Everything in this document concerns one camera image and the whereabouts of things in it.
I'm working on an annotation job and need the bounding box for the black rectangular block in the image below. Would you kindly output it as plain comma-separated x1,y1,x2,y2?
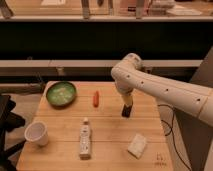
122,105,132,118

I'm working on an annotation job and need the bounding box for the green ceramic bowl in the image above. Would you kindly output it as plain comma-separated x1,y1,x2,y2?
46,81,77,107

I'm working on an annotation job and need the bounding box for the white plastic bottle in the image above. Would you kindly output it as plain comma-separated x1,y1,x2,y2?
79,118,91,160

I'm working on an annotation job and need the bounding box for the white sponge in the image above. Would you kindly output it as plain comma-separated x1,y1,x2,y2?
127,134,147,159

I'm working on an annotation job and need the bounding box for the black cable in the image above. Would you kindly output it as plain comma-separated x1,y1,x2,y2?
157,103,194,171

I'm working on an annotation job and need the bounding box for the red pepper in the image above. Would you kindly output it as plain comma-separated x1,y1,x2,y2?
93,91,99,107

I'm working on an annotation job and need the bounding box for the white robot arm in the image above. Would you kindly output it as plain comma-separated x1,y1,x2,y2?
111,53,213,127

